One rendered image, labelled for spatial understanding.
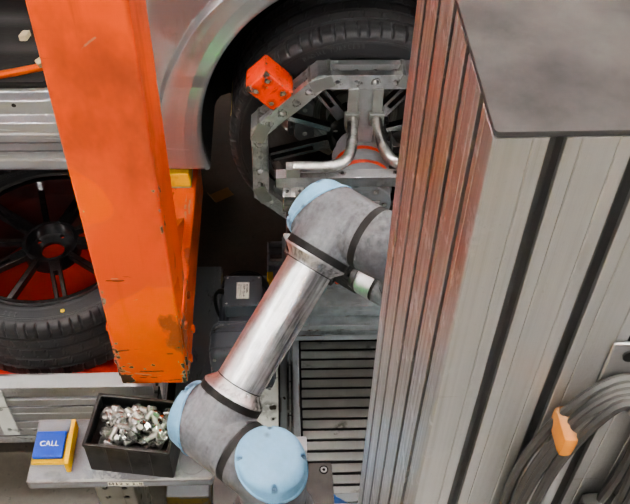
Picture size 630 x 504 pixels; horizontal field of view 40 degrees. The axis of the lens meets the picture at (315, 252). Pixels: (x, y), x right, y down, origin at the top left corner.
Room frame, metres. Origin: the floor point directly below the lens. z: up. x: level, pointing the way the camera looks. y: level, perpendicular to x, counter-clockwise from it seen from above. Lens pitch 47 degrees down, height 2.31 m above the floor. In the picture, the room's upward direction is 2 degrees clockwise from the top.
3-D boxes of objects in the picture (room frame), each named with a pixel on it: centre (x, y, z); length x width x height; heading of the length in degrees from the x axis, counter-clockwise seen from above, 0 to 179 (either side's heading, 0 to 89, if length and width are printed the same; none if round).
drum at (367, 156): (1.60, -0.11, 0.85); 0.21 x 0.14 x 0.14; 3
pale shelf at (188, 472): (1.05, 0.44, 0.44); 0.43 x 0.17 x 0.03; 93
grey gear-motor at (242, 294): (1.56, 0.20, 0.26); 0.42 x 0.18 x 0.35; 3
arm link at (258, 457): (0.71, 0.07, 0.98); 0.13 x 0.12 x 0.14; 52
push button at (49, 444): (1.04, 0.61, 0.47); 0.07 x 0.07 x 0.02; 3
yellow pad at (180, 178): (1.78, 0.41, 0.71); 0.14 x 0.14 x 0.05; 3
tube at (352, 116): (1.54, -0.01, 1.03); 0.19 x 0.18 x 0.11; 3
